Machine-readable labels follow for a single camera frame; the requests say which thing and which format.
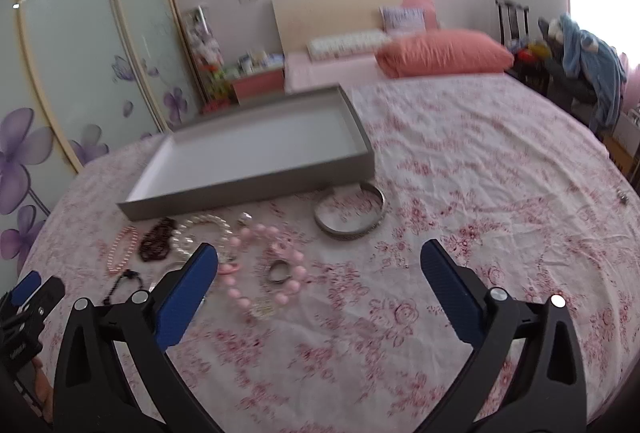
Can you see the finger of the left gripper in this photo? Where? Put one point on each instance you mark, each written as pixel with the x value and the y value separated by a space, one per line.
pixel 25 288

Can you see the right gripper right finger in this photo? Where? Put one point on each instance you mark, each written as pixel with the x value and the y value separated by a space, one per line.
pixel 547 392

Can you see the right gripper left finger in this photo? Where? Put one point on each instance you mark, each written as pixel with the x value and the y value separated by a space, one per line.
pixel 91 391

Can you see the wide silver bangle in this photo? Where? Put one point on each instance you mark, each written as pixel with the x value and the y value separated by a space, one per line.
pixel 350 212

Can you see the left hand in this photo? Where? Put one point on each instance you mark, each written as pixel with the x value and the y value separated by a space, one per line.
pixel 43 390

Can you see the pink floral bedsheet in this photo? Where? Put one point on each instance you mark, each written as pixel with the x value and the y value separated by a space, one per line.
pixel 510 185

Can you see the floral sliding wardrobe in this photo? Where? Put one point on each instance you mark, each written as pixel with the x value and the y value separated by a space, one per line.
pixel 80 79

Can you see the clear tube of plush toys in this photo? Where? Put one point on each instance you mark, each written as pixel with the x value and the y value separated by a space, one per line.
pixel 205 51

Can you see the pink bedside table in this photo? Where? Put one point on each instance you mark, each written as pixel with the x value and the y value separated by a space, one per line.
pixel 260 83

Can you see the grey shallow cardboard tray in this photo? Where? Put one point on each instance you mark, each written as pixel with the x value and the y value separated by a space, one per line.
pixel 277 146

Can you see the blue plush garment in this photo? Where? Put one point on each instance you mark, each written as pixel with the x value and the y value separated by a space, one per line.
pixel 600 64

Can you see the folded coral duvet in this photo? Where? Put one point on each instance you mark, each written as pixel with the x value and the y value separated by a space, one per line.
pixel 446 52

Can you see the pink bed with mattress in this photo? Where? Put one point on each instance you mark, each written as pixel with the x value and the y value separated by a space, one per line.
pixel 302 73

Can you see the dark wooden chair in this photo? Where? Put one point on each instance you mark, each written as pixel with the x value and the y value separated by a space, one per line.
pixel 513 19

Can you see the small purple cushion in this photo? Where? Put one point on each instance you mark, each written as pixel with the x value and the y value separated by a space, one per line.
pixel 399 21

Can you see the floral pillow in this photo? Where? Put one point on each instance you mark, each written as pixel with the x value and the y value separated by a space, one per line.
pixel 345 45

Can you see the beige pink headboard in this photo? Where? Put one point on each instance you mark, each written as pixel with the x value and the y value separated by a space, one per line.
pixel 300 21

